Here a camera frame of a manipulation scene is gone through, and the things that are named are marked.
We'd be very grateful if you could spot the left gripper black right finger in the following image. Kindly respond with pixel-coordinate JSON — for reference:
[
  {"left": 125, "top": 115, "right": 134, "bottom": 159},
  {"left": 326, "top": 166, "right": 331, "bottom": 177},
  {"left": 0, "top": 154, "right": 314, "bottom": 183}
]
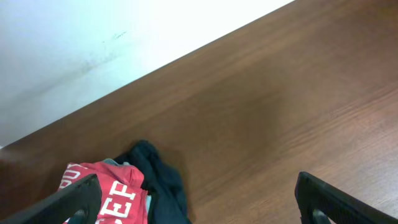
[{"left": 295, "top": 172, "right": 397, "bottom": 224}]

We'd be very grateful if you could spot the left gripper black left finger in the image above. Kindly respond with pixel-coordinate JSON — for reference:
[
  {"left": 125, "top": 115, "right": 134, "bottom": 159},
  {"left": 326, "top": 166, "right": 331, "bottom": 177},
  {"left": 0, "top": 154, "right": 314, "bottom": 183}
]
[{"left": 1, "top": 174, "right": 102, "bottom": 224}]

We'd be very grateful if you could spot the red t-shirt with logo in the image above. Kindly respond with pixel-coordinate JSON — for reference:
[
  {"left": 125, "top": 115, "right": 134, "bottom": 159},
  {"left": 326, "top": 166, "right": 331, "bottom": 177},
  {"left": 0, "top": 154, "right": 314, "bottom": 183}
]
[{"left": 59, "top": 161, "right": 148, "bottom": 224}]

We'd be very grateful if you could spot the grey folded shirt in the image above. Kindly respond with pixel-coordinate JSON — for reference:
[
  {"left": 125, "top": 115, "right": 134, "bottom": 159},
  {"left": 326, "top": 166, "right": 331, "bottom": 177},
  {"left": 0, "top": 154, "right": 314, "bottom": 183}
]
[{"left": 103, "top": 158, "right": 130, "bottom": 166}]

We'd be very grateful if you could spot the dark navy folded garment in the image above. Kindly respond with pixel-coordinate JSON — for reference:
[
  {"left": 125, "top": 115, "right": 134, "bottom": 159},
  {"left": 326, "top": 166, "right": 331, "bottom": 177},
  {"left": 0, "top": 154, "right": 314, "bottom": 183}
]
[{"left": 114, "top": 140, "right": 191, "bottom": 224}]

